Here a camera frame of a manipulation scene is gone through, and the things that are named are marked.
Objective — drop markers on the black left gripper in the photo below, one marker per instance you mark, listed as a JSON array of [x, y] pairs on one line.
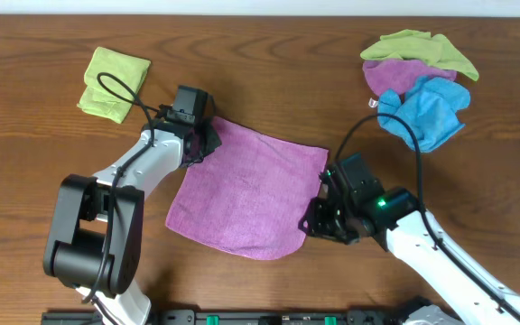
[[207, 142]]

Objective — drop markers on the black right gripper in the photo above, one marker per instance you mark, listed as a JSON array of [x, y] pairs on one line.
[[321, 218]]

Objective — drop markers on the purple microfiber cloth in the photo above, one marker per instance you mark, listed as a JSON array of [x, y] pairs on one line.
[[248, 197]]

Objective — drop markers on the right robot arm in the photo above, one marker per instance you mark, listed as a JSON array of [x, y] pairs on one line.
[[394, 220]]

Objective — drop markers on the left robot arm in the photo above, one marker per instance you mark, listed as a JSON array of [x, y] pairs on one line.
[[94, 243]]

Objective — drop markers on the folded green cloth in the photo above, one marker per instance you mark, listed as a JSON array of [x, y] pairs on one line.
[[96, 100]]

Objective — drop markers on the crumpled blue cloth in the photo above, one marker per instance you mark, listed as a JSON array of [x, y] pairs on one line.
[[430, 109]]

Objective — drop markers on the crumpled purple cloth in pile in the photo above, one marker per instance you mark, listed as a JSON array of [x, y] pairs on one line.
[[399, 75]]

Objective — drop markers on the crumpled green cloth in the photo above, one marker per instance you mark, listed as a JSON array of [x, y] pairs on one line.
[[433, 50]]

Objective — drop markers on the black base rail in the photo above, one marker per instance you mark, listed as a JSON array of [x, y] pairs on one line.
[[355, 317]]

